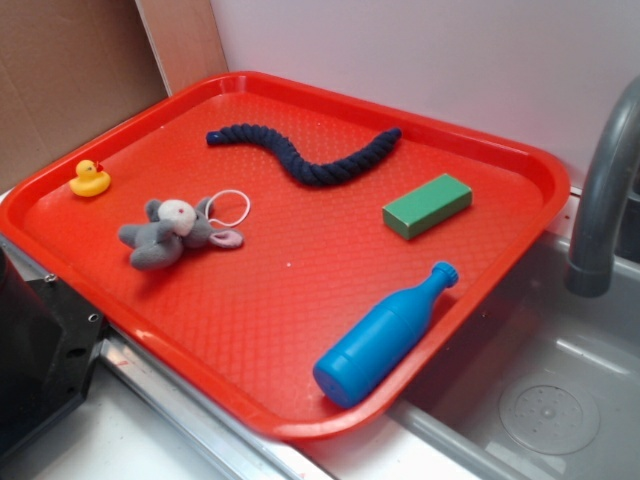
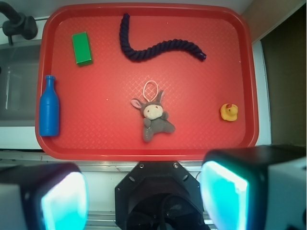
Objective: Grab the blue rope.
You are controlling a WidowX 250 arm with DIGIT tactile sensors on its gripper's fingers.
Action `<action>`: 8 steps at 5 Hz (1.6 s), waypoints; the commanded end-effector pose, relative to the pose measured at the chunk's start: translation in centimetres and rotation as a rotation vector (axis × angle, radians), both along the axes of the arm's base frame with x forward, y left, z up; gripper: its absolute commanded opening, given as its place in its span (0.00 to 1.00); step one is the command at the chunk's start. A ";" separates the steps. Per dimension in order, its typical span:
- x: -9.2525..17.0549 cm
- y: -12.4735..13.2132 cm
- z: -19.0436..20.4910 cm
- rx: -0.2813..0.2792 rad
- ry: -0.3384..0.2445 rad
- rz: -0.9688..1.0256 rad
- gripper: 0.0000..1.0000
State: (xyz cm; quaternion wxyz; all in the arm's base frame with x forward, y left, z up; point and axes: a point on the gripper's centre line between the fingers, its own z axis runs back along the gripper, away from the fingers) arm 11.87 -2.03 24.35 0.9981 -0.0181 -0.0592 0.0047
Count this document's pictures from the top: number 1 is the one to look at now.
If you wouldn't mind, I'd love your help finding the dark blue twisted rope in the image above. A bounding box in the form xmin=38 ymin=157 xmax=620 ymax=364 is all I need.
xmin=206 ymin=124 xmax=403 ymax=189

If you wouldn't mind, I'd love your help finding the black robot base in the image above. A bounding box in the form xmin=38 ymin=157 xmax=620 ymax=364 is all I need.
xmin=1 ymin=252 xmax=106 ymax=463

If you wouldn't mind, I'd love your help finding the red plastic tray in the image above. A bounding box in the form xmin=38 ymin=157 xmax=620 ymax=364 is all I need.
xmin=1 ymin=72 xmax=570 ymax=440

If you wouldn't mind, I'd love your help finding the green rectangular block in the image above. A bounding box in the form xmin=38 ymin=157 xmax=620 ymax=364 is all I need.
xmin=382 ymin=174 xmax=473 ymax=240

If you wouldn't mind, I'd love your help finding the blue plastic bottle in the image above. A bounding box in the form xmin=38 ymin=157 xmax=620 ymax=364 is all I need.
xmin=313 ymin=262 xmax=459 ymax=409

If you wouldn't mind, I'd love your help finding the grey plush mouse toy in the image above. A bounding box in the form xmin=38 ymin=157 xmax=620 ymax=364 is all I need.
xmin=118 ymin=189 xmax=251 ymax=271

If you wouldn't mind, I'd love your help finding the yellow rubber duck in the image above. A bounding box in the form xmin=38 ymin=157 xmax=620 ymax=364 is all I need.
xmin=68 ymin=159 xmax=111 ymax=198

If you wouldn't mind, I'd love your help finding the grey sink basin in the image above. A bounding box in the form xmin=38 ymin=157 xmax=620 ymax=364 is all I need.
xmin=391 ymin=234 xmax=639 ymax=479

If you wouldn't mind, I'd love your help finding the grey faucet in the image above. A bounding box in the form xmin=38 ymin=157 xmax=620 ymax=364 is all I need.
xmin=565 ymin=79 xmax=639 ymax=298

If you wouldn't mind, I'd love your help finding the brown cardboard panel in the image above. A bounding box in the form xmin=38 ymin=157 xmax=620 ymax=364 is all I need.
xmin=1 ymin=1 xmax=228 ymax=191

